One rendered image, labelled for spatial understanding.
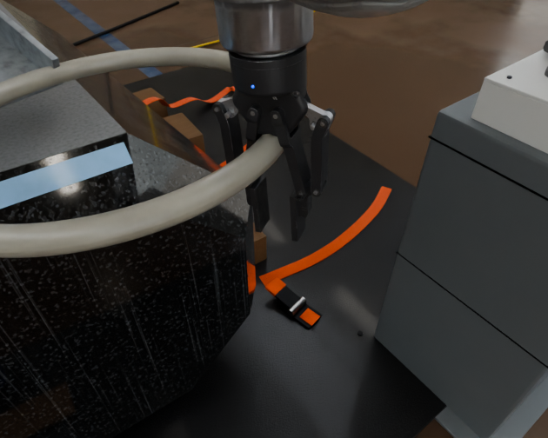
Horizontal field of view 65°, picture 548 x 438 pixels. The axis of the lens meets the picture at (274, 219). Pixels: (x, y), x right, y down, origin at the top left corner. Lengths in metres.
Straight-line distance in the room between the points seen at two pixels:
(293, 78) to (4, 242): 0.29
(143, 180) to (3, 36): 0.35
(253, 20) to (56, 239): 0.25
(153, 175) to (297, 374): 0.79
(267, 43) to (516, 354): 0.87
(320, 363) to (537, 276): 0.68
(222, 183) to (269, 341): 1.02
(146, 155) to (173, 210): 0.40
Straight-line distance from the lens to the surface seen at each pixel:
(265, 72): 0.42
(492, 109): 0.88
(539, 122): 0.85
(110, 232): 0.40
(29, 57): 0.88
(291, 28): 0.41
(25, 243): 0.42
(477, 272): 1.02
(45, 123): 0.86
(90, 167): 0.76
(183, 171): 0.84
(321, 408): 1.31
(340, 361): 1.38
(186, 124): 2.13
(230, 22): 0.41
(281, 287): 1.46
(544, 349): 1.04
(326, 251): 1.63
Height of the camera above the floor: 1.21
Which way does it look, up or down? 43 degrees down
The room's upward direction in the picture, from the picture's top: straight up
